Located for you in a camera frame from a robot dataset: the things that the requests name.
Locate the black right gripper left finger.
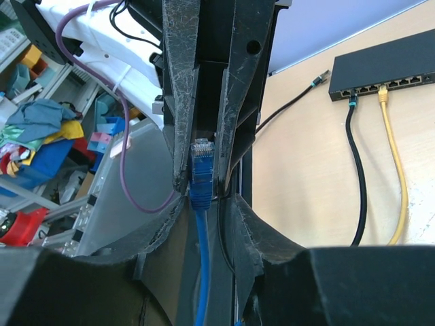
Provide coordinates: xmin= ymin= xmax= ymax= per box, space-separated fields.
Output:
xmin=1 ymin=196 xmax=187 ymax=325

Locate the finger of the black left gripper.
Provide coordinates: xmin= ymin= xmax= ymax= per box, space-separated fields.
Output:
xmin=162 ymin=1 xmax=201 ymax=194
xmin=215 ymin=1 xmax=275 ymax=196

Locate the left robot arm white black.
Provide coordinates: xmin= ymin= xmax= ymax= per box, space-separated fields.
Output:
xmin=12 ymin=1 xmax=279 ymax=196

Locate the aluminium rail frame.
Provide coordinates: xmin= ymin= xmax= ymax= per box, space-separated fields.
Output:
xmin=0 ymin=33 xmax=113 ymax=255

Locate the yellow ethernet cable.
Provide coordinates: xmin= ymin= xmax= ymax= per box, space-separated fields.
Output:
xmin=377 ymin=85 xmax=409 ymax=246

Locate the black ethernet cable teal plug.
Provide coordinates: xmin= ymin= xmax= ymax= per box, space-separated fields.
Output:
xmin=217 ymin=69 xmax=368 ymax=274

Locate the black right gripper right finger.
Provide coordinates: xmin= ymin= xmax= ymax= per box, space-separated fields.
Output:
xmin=227 ymin=195 xmax=434 ymax=325

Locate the box of colourful blocks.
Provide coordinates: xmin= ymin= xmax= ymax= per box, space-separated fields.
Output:
xmin=0 ymin=43 xmax=143 ymax=249

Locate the blue ethernet cable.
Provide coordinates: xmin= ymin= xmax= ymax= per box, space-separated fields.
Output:
xmin=188 ymin=138 xmax=216 ymax=326

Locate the small black network switch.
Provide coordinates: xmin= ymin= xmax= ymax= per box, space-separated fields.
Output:
xmin=328 ymin=29 xmax=434 ymax=102

